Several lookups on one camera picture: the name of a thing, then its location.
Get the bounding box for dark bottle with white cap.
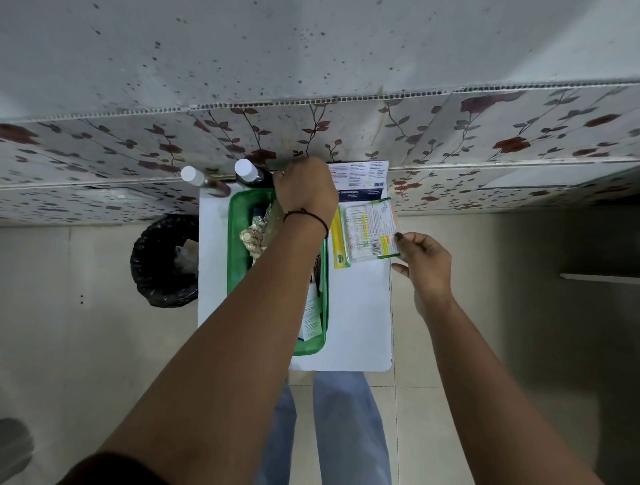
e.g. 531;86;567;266
234;158;275;190

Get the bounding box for person's right forearm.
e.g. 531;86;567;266
424;295;605;485

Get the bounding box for brown bottle with white cap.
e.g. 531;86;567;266
180;166;232;198

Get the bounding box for grey rounded object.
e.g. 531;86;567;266
0;418;35;483

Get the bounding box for person's legs in blue jeans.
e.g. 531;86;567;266
256;372;393;485

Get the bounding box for dark sleeve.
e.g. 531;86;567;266
56;452;157;485

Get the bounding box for black wrist thread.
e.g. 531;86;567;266
283;208;330;239

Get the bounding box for white and blue medicine box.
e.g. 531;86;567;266
327;160;390;203

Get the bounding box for black trash bin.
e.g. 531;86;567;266
130;214;200;308

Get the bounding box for golden blister packs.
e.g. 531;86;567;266
239;202;284;261

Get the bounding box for white medicine carton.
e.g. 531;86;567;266
298;281;324;342

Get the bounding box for person's left forearm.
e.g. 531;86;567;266
95;211;329;485

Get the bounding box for person's left hand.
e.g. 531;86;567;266
273;156;340;229

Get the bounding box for white shelf board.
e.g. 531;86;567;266
559;273;640;286

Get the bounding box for clear packet with printed label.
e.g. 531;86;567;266
340;198;401;263

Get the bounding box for person's right hand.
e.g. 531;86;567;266
391;231;454;321

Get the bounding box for yellow medicine tube box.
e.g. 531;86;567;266
330;207;351;270

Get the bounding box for green plastic tray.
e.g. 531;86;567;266
227;188;329;357

